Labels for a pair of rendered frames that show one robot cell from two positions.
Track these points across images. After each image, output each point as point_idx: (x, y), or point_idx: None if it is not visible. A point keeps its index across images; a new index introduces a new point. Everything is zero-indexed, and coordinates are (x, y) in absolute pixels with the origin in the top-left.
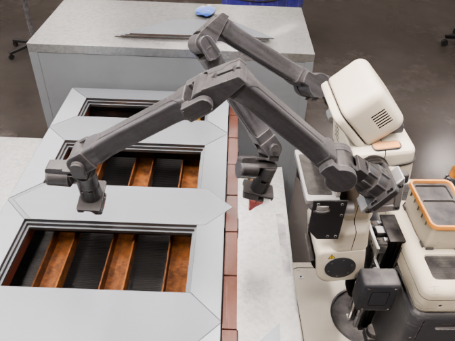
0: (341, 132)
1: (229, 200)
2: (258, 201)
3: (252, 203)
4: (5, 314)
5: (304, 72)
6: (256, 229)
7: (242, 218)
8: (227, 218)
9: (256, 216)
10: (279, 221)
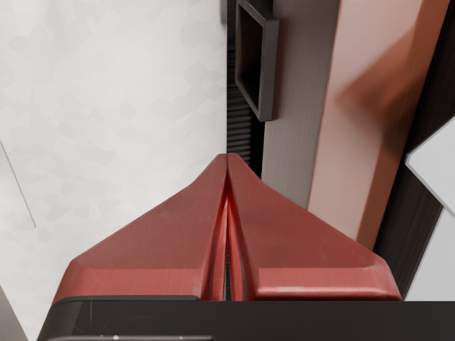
0: None
1: (360, 230)
2: (160, 305)
3: (278, 224)
4: None
5: None
6: (121, 116)
7: (195, 169)
8: (424, 45)
9: (128, 196)
10: (5, 187)
